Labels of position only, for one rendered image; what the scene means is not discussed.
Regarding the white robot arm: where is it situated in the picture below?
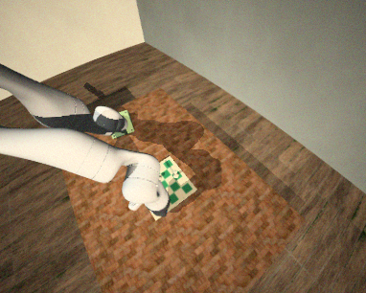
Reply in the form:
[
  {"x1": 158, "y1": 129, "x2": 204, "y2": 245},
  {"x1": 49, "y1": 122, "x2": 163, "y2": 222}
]
[{"x1": 0, "y1": 63, "x2": 166, "y2": 207}]

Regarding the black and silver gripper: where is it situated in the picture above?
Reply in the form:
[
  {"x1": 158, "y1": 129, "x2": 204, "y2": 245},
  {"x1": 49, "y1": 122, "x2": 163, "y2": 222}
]
[{"x1": 128, "y1": 189, "x2": 171, "y2": 217}]

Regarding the green and cream chessboard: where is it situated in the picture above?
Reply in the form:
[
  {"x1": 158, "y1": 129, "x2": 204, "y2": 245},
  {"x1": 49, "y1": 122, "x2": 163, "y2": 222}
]
[{"x1": 159, "y1": 156, "x2": 197, "y2": 212}]

